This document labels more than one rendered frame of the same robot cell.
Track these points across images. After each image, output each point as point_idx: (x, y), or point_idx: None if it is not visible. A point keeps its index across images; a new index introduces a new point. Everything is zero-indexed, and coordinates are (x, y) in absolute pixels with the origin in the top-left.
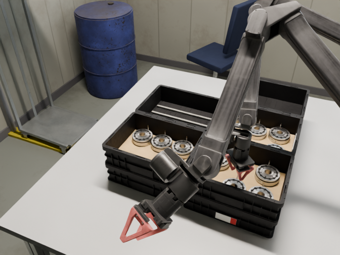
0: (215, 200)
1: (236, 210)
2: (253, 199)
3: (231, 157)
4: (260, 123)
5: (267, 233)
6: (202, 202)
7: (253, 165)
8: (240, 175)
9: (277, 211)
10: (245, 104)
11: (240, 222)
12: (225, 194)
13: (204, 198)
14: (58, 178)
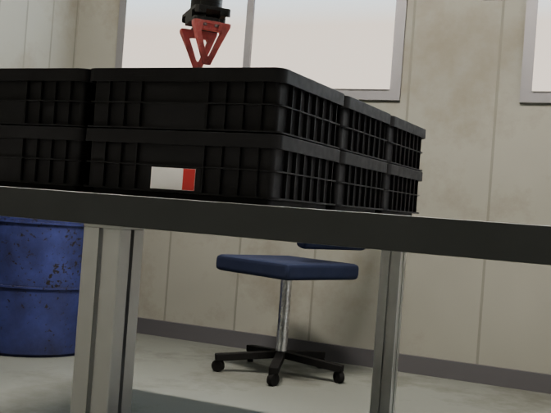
0: (151, 126)
1: (193, 134)
2: (225, 78)
3: (187, 12)
4: None
5: (263, 189)
6: (125, 153)
7: (227, 15)
8: (200, 35)
9: (275, 102)
10: None
11: (205, 180)
12: (172, 99)
13: (126, 129)
14: None
